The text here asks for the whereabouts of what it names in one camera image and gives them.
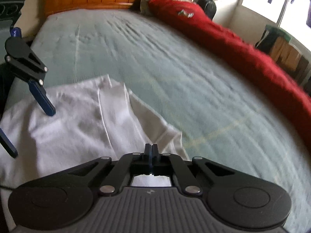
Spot red duvet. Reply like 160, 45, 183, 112
148, 0, 310, 149

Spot white printed t-shirt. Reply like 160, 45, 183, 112
0, 74, 190, 192

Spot cardboard boxes by window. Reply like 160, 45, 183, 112
255, 25, 310, 87

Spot light green bed sheet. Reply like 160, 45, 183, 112
6, 9, 311, 233

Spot black bag by window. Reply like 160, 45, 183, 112
193, 0, 217, 20

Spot small shiny wrapper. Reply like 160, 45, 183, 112
178, 10, 194, 18

